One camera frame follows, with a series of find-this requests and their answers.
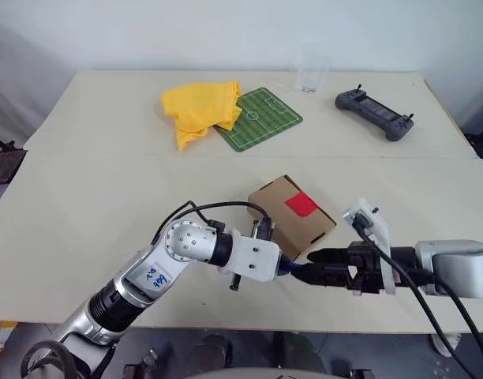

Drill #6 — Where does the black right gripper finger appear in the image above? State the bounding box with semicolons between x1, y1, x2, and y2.
295;263;351;287
306;246;351;264

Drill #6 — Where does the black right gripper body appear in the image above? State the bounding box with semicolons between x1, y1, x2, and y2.
346;241;385;296

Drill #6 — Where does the brown cardboard box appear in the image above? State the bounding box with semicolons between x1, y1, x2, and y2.
247;174;337;264

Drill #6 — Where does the red tape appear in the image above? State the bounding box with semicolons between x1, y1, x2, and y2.
285;192;318;217

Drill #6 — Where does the dark rounded shape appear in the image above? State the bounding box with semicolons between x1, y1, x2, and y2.
188;333;234;379
271;331;328;379

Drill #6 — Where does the white label blue handwriting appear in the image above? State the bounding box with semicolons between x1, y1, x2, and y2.
140;262;174;295

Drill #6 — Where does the silver robot torso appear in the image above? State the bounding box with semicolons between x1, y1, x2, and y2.
193;366;333;379

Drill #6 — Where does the white object on floor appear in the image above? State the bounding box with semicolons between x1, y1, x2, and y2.
429;332;462;358

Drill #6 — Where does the grey handheld controller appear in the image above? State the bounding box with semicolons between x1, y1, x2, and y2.
335;84;415;142

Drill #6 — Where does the green soccer field mat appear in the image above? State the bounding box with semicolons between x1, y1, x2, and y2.
215;87;305;154

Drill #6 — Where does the yellow cloth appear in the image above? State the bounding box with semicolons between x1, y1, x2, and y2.
160;81;242;152

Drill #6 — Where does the clear glass cup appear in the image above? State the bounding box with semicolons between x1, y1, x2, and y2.
294;54;331;95

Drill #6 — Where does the dark equipment behind table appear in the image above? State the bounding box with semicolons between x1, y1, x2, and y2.
460;58;483;174

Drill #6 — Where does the black stand beside table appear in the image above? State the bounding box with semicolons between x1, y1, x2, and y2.
0;128;26;186

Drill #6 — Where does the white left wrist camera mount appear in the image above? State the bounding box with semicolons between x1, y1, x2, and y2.
219;218;283;283

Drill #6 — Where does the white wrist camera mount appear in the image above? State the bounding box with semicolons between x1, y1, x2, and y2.
341;196;398;296
219;218;283;283

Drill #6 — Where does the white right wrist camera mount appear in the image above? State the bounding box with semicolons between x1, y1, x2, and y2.
341;196;398;296

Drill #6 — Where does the short black left arm cable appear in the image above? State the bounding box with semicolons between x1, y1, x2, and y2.
184;200;227;235

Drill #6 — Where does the black left wrist camera cable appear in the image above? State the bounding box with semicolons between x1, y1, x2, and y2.
150;201;271;248

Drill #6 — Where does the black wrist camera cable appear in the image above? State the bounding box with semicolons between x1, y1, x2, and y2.
351;212;481;379
150;201;271;248

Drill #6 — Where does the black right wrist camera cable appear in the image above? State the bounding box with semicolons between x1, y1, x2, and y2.
351;212;481;379

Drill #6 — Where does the small metal bracket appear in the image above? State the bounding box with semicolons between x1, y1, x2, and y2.
348;366;379;379
122;347;160;379

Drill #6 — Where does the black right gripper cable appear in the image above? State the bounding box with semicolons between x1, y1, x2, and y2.
405;268;483;368

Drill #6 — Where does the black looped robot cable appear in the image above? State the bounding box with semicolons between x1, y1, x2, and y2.
20;340;79;379

